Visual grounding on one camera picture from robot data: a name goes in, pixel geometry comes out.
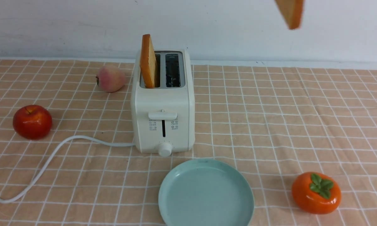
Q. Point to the toast slice taken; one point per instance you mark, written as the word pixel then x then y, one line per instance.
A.
pixel 148 63
pixel 291 11

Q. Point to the white two-slot toaster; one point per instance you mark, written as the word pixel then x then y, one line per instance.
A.
pixel 164 117

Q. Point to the light blue round plate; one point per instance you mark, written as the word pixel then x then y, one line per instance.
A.
pixel 205 192

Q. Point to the pink peach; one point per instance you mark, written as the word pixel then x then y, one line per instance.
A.
pixel 110 78

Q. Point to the beige checked tablecloth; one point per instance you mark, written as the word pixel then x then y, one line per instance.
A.
pixel 270 123

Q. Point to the orange persimmon with green leaves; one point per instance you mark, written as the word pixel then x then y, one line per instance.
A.
pixel 316 193

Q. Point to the red apple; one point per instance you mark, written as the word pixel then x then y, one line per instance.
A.
pixel 32 122

